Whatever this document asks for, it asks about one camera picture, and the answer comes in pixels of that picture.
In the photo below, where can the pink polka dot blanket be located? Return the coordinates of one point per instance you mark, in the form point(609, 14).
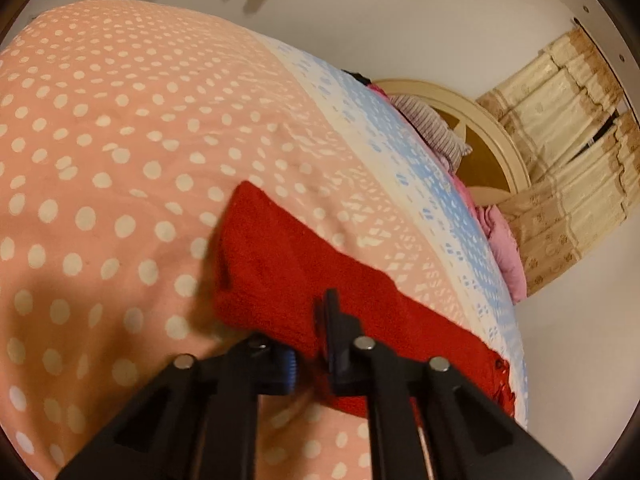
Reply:
point(100, 160)

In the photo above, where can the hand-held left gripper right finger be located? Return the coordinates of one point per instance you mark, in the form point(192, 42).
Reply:
point(331, 355)

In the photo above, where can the beige patterned curtain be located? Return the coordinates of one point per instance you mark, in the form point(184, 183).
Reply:
point(545, 105)
point(570, 210)

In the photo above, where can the striped pillow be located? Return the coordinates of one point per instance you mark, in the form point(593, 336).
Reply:
point(430, 127)

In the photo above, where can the red knitted sweater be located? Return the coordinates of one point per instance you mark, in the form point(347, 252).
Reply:
point(280, 270)

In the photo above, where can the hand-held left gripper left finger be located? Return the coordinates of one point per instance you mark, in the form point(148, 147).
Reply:
point(289, 371)

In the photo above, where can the cream round headboard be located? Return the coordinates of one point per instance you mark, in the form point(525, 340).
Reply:
point(500, 135)

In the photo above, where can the dark cloth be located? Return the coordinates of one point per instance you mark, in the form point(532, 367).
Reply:
point(361, 79)

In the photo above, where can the pink cloth bundle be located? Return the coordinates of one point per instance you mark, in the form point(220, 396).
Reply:
point(505, 250)

